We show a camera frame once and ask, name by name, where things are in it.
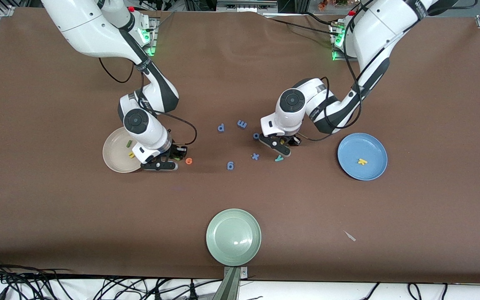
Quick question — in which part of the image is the beige brown plate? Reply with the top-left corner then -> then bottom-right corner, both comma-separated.
102,127 -> 147,173

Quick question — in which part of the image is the brown table cover sheet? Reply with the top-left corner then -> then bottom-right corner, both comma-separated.
0,8 -> 480,284

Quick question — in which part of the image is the blue plate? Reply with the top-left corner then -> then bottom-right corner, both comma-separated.
337,133 -> 388,181

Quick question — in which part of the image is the pale green plate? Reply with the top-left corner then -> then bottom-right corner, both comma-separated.
206,208 -> 262,267

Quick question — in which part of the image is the grey equipment box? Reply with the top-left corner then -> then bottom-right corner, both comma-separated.
216,0 -> 278,13

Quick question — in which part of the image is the orange red background object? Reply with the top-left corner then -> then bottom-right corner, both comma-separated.
318,0 -> 351,11

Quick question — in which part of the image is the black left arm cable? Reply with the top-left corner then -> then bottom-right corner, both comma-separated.
297,0 -> 390,142

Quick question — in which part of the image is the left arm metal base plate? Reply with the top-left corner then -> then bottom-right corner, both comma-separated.
332,23 -> 361,62

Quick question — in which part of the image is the black base power cable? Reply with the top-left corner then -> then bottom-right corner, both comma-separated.
270,17 -> 338,37
300,12 -> 340,28

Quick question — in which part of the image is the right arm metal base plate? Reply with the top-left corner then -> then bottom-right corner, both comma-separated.
142,17 -> 158,57

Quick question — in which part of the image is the thin black base cable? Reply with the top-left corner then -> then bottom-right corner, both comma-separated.
156,12 -> 176,31

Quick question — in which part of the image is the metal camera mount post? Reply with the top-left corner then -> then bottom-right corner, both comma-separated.
213,267 -> 249,300

